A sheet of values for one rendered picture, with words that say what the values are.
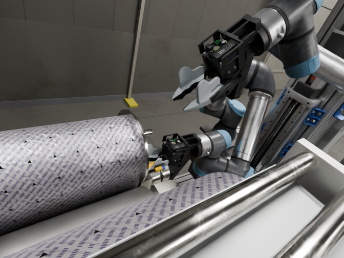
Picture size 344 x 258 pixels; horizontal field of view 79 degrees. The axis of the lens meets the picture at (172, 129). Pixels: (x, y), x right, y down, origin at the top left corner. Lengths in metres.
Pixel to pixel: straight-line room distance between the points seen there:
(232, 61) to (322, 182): 0.29
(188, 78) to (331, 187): 0.33
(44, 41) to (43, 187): 2.27
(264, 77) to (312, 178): 0.71
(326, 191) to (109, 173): 0.28
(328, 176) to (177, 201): 0.11
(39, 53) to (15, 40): 0.21
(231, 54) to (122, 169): 0.28
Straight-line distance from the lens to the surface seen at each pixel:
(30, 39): 2.53
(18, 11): 2.48
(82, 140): 0.34
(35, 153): 0.33
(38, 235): 0.35
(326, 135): 1.49
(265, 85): 0.88
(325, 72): 0.79
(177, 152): 0.58
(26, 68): 2.63
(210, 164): 0.78
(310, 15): 0.56
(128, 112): 0.40
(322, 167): 0.19
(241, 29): 0.46
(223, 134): 0.75
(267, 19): 0.49
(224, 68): 0.42
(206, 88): 0.41
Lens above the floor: 1.54
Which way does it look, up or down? 35 degrees down
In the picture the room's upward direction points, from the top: 17 degrees clockwise
